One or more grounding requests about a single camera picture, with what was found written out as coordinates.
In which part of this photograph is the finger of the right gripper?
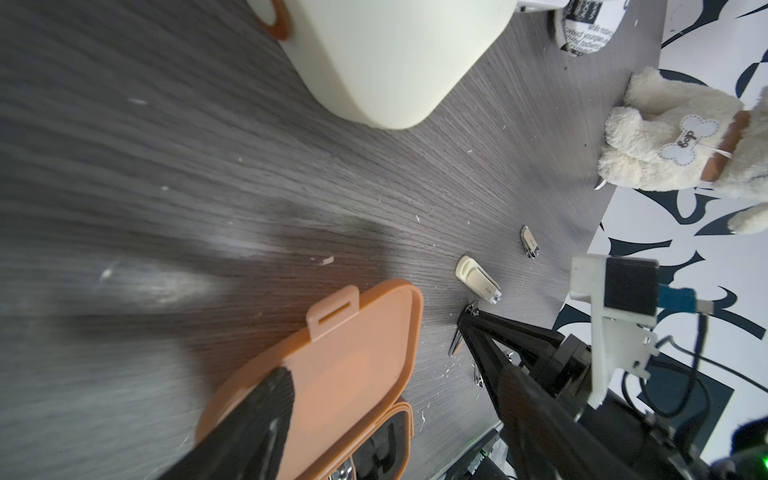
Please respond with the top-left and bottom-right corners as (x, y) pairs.
(457, 308), (564, 419)

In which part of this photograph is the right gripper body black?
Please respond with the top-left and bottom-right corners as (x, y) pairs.
(497, 336), (708, 479)

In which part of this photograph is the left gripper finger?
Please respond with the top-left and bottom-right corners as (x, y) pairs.
(161, 367), (295, 480)

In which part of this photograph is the brown nail clipper case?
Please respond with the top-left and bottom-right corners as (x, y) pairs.
(196, 279), (424, 479)

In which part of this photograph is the small silver clipper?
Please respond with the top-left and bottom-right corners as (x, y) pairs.
(520, 225), (540, 259)

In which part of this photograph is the cream nail clipper case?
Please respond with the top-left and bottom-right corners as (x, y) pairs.
(248, 0), (517, 130)

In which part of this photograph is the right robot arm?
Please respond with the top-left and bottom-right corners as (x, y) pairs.
(457, 306), (767, 479)

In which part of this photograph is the white plush dog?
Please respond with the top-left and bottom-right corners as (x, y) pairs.
(597, 67), (767, 234)

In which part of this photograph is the flag pattern can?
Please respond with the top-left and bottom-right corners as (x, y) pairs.
(552, 0), (630, 57)

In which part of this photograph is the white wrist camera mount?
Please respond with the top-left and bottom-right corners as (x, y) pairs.
(568, 253), (715, 410)

